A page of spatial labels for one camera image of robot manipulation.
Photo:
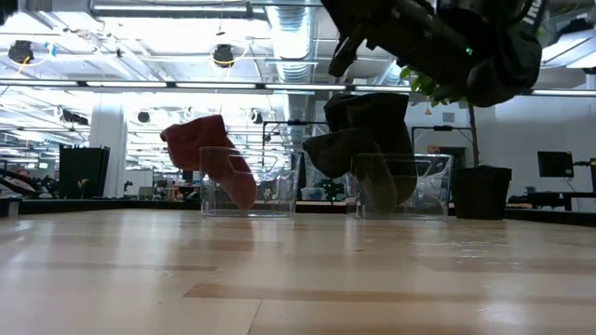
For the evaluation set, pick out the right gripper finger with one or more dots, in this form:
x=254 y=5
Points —
x=347 y=58
x=354 y=16

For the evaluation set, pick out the dark olive baseball cap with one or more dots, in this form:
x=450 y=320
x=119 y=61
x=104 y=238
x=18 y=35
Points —
x=326 y=158
x=368 y=111

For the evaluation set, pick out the faded red baseball cap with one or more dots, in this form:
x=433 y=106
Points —
x=195 y=139

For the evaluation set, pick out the black background robot arm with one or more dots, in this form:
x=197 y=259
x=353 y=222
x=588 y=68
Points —
x=331 y=190

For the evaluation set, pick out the green leafy potted tree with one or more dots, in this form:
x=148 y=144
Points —
x=421 y=84

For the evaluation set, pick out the small yellow hanging tag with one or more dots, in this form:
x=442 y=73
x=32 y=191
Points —
x=427 y=111

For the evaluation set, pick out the black ceiling dome fixture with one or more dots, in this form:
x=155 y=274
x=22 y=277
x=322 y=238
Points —
x=21 y=52
x=223 y=56

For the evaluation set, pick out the clear plastic bin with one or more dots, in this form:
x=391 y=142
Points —
x=279 y=195
x=433 y=195

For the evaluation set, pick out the horizontal light bar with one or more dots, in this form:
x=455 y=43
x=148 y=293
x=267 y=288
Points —
x=186 y=85

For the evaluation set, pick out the black plant pot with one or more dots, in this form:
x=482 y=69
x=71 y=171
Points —
x=479 y=195

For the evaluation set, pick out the black computer monitor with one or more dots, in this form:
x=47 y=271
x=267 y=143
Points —
x=555 y=164

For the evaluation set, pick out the black background desk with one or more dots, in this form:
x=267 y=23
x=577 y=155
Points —
x=549 y=197

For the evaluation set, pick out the white building column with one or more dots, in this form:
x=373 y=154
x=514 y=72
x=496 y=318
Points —
x=108 y=135

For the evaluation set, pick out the black background cabinet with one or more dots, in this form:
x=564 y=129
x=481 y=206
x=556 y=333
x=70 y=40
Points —
x=84 y=172

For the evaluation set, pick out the silver ventilation duct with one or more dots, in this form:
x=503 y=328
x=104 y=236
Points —
x=293 y=42

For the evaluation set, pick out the wall vent grille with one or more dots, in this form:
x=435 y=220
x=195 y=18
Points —
x=448 y=116

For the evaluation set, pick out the black gantry frame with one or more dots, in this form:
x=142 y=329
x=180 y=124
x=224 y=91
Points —
x=442 y=128

